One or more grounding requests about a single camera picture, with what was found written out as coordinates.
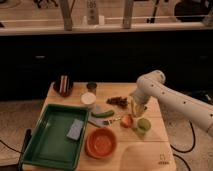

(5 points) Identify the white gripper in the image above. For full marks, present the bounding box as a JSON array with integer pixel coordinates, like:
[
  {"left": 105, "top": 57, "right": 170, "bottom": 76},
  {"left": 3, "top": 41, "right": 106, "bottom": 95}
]
[{"left": 130, "top": 89, "right": 149, "bottom": 117}]

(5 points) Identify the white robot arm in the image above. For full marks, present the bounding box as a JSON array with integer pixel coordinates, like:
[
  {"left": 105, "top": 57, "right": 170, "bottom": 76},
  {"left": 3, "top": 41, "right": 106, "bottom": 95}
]
[{"left": 130, "top": 70, "right": 213, "bottom": 137}]

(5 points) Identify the red bowl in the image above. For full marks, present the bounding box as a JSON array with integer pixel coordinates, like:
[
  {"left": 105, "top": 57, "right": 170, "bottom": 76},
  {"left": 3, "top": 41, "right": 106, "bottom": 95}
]
[{"left": 85, "top": 128, "right": 117, "bottom": 159}]

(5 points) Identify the dark bowl with sticks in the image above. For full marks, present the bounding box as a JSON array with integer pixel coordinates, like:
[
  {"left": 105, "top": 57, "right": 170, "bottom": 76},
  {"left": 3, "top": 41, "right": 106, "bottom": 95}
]
[{"left": 53, "top": 75, "right": 73, "bottom": 97}]

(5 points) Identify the orange tomato toy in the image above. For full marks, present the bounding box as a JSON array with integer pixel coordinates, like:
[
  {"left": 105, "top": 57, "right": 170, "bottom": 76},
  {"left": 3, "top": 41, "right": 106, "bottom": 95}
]
[{"left": 120, "top": 114, "right": 133, "bottom": 128}]

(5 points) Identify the green cup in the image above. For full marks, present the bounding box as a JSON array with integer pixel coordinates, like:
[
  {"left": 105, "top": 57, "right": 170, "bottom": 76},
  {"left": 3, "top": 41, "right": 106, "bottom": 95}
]
[{"left": 137, "top": 118, "right": 151, "bottom": 134}]

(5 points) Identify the green pepper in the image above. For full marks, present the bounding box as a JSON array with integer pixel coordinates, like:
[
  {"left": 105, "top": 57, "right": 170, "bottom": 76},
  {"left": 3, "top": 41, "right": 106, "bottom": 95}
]
[{"left": 91, "top": 110, "right": 114, "bottom": 118}]

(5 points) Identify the metal fork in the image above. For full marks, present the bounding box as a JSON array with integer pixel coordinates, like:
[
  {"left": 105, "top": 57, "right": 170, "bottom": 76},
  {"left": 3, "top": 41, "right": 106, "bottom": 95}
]
[{"left": 103, "top": 117, "right": 121, "bottom": 126}]

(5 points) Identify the grey cloth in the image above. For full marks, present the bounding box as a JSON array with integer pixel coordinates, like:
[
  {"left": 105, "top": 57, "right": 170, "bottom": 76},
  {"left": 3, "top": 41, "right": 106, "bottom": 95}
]
[{"left": 88, "top": 105, "right": 104, "bottom": 127}]

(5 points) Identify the small dark cup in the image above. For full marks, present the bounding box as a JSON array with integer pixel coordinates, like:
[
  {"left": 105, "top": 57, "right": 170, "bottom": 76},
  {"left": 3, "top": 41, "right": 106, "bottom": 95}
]
[{"left": 86, "top": 82, "right": 97, "bottom": 93}]

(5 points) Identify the white round container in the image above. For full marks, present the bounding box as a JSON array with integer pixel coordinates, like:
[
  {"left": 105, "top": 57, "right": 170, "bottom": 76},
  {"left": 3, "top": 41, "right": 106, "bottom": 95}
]
[{"left": 81, "top": 92, "right": 96, "bottom": 107}]

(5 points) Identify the blue sponge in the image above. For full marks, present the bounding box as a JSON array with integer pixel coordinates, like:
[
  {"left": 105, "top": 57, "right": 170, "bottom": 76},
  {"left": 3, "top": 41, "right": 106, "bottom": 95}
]
[{"left": 67, "top": 119, "right": 83, "bottom": 140}]

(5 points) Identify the green plastic tray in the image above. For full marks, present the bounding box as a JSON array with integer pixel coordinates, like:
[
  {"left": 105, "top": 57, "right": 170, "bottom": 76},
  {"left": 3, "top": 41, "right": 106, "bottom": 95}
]
[{"left": 22, "top": 104, "right": 89, "bottom": 171}]

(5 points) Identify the white remote control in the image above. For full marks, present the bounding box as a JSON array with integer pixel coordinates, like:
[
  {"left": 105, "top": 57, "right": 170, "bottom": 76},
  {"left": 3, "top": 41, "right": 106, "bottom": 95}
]
[{"left": 86, "top": 0, "right": 99, "bottom": 25}]

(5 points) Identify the black cable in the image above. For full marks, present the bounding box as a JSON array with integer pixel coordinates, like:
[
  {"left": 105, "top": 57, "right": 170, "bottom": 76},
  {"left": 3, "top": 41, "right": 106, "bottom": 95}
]
[{"left": 170, "top": 121, "right": 197, "bottom": 171}]

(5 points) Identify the wooden frame post right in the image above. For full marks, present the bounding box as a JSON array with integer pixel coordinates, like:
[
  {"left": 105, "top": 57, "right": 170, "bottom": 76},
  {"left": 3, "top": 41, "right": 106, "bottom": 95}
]
[{"left": 122, "top": 0, "right": 134, "bottom": 29}]

